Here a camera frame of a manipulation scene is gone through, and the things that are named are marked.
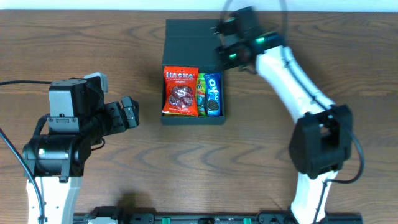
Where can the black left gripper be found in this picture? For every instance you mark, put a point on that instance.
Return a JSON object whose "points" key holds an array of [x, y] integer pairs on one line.
{"points": [[125, 112]]}

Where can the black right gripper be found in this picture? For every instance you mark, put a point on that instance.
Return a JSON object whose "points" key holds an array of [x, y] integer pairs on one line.
{"points": [[225, 38]]}

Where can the blue Oreo pack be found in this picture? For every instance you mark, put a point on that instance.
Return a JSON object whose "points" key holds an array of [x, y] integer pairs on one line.
{"points": [[213, 94]]}

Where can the Haribo gummy bag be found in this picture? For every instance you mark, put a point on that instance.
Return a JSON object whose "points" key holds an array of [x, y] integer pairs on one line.
{"points": [[201, 95]]}

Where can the dark green box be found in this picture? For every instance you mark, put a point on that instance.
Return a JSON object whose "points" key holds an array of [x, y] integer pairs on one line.
{"points": [[193, 43]]}

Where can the red candy bag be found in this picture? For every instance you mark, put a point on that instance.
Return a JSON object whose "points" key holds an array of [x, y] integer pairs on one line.
{"points": [[181, 91]]}

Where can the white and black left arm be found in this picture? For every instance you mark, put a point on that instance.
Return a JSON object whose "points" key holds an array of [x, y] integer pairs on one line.
{"points": [[63, 140]]}

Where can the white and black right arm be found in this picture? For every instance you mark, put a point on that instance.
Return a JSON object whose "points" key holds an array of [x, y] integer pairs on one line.
{"points": [[319, 145]]}

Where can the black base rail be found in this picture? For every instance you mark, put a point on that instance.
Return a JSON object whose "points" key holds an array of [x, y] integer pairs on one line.
{"points": [[149, 218]]}

